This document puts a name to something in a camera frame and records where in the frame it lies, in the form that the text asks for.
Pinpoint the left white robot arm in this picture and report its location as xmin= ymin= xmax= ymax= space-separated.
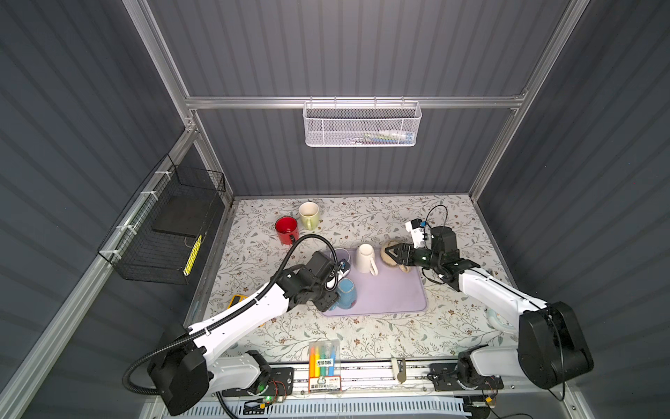
xmin=147 ymin=251 xmax=351 ymax=416

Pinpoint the yellow calculator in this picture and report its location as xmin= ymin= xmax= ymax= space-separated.
xmin=229 ymin=294 xmax=247 ymax=307

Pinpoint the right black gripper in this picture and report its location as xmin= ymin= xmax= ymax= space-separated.
xmin=386 ymin=243 xmax=441 ymax=272

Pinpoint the red mug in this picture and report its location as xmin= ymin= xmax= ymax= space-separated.
xmin=274 ymin=216 xmax=299 ymax=245

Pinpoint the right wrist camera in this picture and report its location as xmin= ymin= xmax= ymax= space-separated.
xmin=406 ymin=218 xmax=427 ymax=249

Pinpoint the lavender plastic tray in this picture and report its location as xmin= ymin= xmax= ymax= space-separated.
xmin=324 ymin=247 xmax=427 ymax=318

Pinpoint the white wire mesh basket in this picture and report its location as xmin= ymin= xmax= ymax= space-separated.
xmin=302 ymin=101 xmax=422 ymax=148

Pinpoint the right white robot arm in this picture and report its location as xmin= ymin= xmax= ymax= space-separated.
xmin=384 ymin=227 xmax=594 ymax=389

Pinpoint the white round clock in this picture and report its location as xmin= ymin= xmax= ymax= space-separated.
xmin=486 ymin=307 xmax=518 ymax=335

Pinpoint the blue dotted mug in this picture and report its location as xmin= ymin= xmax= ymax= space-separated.
xmin=337 ymin=278 xmax=358 ymax=310

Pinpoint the pack of coloured markers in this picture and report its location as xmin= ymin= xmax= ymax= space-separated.
xmin=308 ymin=340 xmax=342 ymax=394

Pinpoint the purple mug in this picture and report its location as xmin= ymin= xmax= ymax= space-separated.
xmin=336 ymin=248 xmax=351 ymax=269

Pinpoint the white mug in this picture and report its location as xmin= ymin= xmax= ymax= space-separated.
xmin=354 ymin=244 xmax=379 ymax=276

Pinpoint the light green mug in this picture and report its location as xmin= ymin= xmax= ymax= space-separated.
xmin=298 ymin=202 xmax=320 ymax=231

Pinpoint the black corrugated cable hose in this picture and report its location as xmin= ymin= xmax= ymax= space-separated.
xmin=121 ymin=233 xmax=341 ymax=419

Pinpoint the black wire basket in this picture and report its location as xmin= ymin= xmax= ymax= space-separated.
xmin=98 ymin=156 xmax=228 ymax=286

